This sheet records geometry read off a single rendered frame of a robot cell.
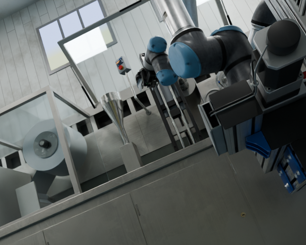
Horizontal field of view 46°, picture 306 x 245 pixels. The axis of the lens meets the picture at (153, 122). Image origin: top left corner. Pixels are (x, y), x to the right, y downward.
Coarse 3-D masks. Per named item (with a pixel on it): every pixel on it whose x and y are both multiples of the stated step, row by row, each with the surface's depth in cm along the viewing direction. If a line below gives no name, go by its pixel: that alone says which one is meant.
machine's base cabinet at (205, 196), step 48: (144, 192) 172; (192, 192) 166; (240, 192) 160; (288, 192) 155; (0, 240) 185; (48, 240) 178; (96, 240) 172; (144, 240) 166; (192, 240) 160; (240, 240) 155; (288, 240) 150
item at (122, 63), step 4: (120, 56) 229; (124, 56) 231; (120, 60) 229; (124, 60) 228; (116, 64) 231; (120, 64) 229; (124, 64) 227; (128, 64) 229; (120, 68) 226; (124, 68) 226; (128, 68) 227; (120, 72) 228; (124, 72) 229
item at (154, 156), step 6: (204, 132) 234; (186, 138) 236; (198, 138) 234; (204, 138) 233; (180, 144) 236; (186, 144) 235; (156, 150) 239; (162, 150) 238; (168, 150) 237; (174, 150) 236; (144, 156) 241; (150, 156) 239; (156, 156) 238; (162, 156) 237; (144, 162) 239; (150, 162) 238; (120, 168) 243; (108, 174) 244; (114, 174) 243; (120, 174) 241
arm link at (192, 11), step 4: (184, 0) 134; (188, 0) 134; (192, 0) 134; (184, 4) 135; (188, 4) 134; (192, 4) 135; (196, 4) 137; (188, 8) 135; (192, 8) 135; (196, 8) 137; (188, 12) 135; (192, 12) 136; (196, 12) 137; (192, 16) 136; (196, 16) 137; (192, 20) 136; (196, 20) 138; (196, 24) 138
